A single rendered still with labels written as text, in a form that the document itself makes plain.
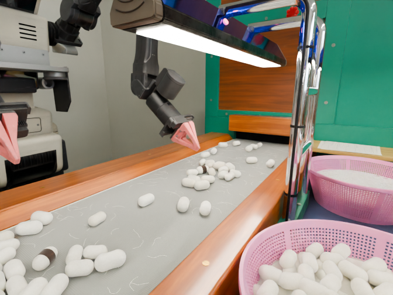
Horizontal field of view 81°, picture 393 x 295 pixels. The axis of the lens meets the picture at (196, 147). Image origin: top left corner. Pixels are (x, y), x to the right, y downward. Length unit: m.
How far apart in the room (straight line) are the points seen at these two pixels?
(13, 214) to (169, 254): 0.29
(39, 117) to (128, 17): 0.75
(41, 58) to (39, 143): 0.30
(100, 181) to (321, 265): 0.46
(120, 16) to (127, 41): 2.42
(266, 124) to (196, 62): 1.35
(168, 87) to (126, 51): 2.14
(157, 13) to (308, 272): 0.36
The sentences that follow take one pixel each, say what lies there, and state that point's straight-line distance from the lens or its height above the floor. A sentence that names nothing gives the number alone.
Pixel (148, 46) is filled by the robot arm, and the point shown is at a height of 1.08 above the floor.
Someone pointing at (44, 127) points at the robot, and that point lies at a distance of 1.04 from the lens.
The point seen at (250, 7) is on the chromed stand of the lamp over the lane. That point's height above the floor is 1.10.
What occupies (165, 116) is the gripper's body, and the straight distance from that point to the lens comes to 0.64.
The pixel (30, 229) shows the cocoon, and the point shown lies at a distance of 0.46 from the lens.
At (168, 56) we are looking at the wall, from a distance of 2.39.
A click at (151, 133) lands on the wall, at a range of 2.57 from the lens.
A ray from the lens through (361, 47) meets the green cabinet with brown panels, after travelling 1.01.
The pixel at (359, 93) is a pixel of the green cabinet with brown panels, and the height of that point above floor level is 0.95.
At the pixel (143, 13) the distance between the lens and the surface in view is 0.31.
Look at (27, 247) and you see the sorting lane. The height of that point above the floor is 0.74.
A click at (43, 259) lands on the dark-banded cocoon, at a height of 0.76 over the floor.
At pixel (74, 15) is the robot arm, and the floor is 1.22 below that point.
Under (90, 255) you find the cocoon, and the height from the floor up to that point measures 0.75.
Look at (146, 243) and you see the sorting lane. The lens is 0.38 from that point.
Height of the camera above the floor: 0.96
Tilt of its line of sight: 14 degrees down
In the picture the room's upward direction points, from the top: straight up
